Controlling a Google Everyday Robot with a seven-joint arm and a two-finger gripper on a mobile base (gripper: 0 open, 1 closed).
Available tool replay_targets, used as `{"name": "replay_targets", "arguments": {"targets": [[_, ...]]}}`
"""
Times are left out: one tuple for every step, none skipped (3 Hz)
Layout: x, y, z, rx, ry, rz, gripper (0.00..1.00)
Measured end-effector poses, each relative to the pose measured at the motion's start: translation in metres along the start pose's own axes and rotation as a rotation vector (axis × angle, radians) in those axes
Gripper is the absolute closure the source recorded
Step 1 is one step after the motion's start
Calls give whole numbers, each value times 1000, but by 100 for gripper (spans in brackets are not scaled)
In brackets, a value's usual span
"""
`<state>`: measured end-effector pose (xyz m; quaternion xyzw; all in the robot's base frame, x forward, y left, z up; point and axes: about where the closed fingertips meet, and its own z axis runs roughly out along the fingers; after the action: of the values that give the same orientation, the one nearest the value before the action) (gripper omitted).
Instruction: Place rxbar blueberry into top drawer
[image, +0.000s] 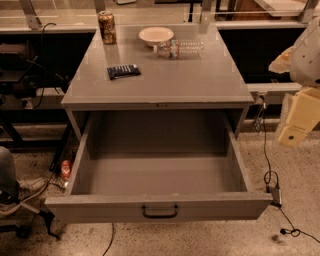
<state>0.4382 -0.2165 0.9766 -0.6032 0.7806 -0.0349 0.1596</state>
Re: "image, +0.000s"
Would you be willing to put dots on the black drawer handle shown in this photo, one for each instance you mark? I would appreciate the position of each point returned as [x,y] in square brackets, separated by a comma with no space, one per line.
[159,213]

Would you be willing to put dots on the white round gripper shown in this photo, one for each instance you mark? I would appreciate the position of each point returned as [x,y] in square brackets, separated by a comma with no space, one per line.
[307,63]

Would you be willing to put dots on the grey metal cabinet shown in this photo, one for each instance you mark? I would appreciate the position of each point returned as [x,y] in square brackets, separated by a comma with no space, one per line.
[209,81]

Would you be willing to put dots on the black office chair base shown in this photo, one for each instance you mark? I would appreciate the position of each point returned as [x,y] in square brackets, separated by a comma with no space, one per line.
[15,194]

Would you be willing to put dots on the clear plastic water bottle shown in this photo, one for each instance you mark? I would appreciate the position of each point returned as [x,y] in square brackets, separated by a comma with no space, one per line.
[179,49]

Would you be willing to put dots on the white ceramic bowl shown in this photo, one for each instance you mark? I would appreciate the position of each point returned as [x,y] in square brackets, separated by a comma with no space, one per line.
[154,35]

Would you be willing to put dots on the open grey top drawer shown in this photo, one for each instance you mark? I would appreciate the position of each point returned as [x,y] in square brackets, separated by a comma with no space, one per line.
[160,159]

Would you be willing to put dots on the brown soda can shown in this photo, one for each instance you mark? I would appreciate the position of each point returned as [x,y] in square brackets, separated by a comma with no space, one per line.
[107,27]

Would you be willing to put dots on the dark blue rxbar wrapper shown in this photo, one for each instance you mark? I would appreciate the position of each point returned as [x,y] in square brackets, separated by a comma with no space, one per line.
[123,71]

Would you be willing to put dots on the red can on floor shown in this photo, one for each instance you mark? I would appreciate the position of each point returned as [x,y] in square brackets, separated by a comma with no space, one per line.
[66,168]

